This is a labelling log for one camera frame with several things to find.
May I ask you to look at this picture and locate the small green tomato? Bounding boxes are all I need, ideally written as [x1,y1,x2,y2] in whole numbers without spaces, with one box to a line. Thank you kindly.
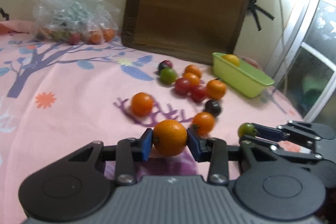
[238,123,257,138]

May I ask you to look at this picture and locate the large orange mandarin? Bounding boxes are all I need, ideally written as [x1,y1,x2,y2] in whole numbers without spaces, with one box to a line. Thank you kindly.
[153,119,187,157]

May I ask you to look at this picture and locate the frosted glass window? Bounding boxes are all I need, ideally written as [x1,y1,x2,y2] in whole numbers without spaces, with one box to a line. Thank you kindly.
[265,0,335,127]

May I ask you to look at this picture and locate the lime green plastic tray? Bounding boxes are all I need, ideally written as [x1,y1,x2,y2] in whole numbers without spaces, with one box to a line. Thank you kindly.
[213,52,274,98]

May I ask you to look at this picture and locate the dark purple tomato front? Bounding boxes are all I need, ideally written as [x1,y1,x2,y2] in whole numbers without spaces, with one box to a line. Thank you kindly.
[204,100,222,118]

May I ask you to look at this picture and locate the dark purple tomato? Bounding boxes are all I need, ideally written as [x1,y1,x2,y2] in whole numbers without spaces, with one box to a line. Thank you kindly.
[158,60,173,72]
[204,100,222,118]

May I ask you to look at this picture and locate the orange mandarin in pile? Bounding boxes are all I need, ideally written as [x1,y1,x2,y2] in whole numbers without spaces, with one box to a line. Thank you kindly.
[206,79,227,100]

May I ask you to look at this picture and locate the orange tomato near gripper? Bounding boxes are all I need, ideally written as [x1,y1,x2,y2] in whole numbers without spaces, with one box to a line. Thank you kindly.
[191,112,215,136]

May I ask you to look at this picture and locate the yellow lemon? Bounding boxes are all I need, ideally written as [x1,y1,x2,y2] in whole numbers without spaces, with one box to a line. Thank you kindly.
[222,54,240,67]

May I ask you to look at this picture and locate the red tomato front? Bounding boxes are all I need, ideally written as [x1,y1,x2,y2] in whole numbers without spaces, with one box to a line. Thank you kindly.
[191,85,207,103]

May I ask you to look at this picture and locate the red tomato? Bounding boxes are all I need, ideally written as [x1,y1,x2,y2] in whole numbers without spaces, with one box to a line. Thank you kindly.
[191,85,207,103]
[174,77,191,96]

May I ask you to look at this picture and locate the orange tomato middle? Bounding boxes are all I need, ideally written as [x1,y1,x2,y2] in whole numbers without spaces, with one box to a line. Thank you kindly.
[183,72,201,88]

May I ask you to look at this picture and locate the orange tomato left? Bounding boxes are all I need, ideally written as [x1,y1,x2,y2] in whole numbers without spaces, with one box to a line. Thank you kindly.
[130,92,154,117]

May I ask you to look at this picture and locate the red tomato left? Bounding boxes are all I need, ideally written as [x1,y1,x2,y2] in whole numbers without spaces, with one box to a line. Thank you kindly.
[174,77,191,96]

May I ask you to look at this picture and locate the orange tomato back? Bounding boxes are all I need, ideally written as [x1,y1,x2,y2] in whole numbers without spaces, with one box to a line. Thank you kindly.
[184,64,202,78]

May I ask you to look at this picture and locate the pink patterned bedsheet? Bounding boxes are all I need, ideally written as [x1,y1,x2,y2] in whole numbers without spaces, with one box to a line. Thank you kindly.
[1,21,203,223]

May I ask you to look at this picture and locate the black tape strips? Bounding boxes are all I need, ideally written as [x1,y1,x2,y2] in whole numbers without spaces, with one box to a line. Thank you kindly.
[248,0,276,32]

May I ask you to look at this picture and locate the dark purple tomato back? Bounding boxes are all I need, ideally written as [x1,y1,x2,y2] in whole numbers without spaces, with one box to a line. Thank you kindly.
[158,60,173,72]

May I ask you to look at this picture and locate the brown seat cushion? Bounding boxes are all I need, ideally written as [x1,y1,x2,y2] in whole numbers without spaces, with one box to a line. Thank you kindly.
[121,0,249,64]

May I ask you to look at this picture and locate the clear plastic fruit bag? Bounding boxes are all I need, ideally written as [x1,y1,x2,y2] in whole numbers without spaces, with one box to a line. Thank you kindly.
[33,0,120,46]

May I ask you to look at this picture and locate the white power cable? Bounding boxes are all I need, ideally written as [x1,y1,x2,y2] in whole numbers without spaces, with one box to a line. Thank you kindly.
[261,0,289,67]

